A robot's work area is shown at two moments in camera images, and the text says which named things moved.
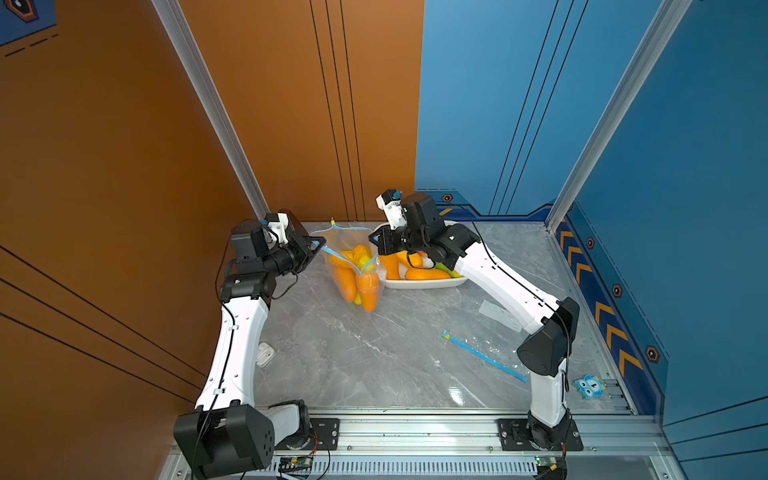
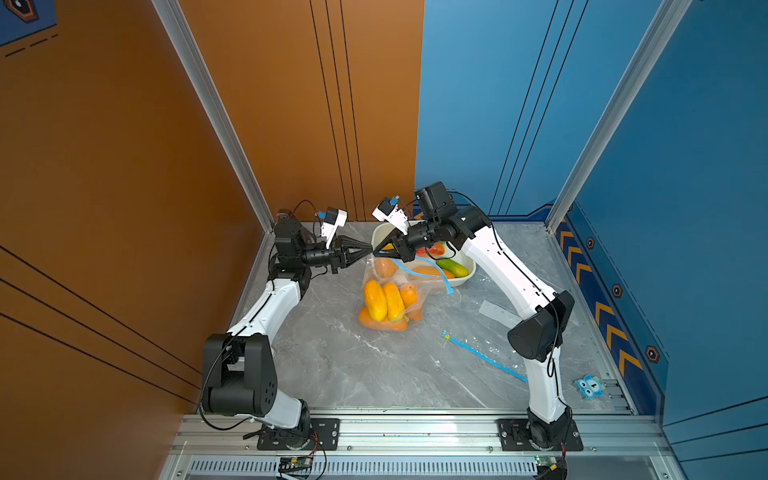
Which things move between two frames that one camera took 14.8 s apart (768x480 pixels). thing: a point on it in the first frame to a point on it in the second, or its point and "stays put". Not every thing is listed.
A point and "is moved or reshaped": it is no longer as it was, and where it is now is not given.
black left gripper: x=303 y=255 to x=337 y=254
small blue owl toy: x=590 y=387 stays put
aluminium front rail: x=464 y=448 stays put
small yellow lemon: x=363 y=257 to x=375 y=301
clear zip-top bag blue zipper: x=355 y=263 is moved or reshaped
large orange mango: x=346 y=277 to x=366 y=319
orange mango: x=368 y=284 to x=410 y=301
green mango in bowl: x=452 y=273 stays put
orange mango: x=426 y=274 stays put
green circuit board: x=295 y=462 stays put
